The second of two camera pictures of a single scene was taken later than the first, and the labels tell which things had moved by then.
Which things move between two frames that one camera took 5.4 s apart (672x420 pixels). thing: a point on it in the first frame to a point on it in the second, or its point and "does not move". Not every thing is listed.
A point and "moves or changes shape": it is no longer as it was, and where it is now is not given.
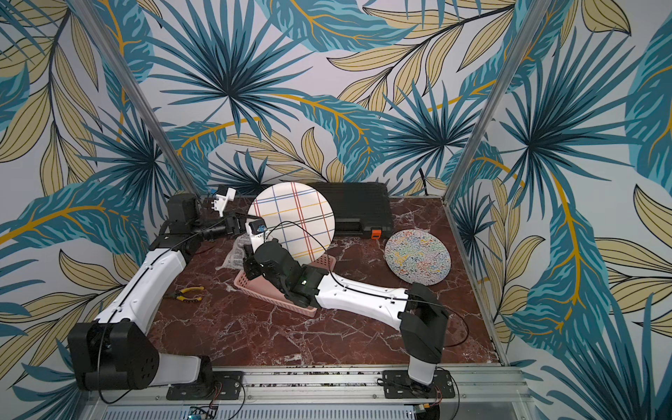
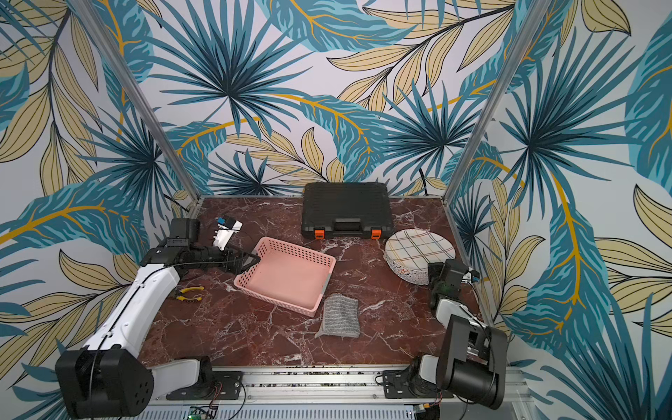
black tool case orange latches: [361, 209] does not move
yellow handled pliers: [178, 295] does not move
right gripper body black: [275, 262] to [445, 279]
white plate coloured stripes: [299, 216] to [418, 248]
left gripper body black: [227, 228] to [220, 259]
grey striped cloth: [235, 257] moves or changes shape
